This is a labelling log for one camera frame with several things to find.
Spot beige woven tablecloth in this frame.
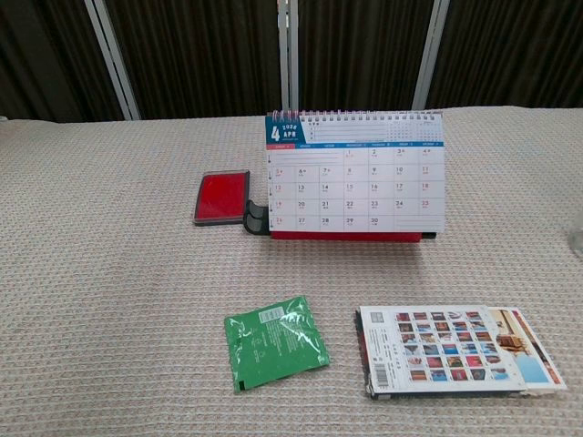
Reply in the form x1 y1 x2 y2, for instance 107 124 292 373
0 106 583 437

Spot green foil sachet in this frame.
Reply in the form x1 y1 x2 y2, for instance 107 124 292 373
223 295 332 395

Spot postcard box with photo grid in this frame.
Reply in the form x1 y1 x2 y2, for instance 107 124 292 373
354 305 530 401

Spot grey metal partition post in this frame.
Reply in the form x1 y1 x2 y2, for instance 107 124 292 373
84 0 141 121
411 0 452 110
276 0 301 112

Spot red ink stamp pad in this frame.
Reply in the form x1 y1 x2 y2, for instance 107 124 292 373
192 169 251 227

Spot loose photo postcards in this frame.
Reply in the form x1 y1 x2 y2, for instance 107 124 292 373
483 306 568 396

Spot white desk calendar red base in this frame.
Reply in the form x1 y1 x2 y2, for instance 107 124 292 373
264 108 446 244

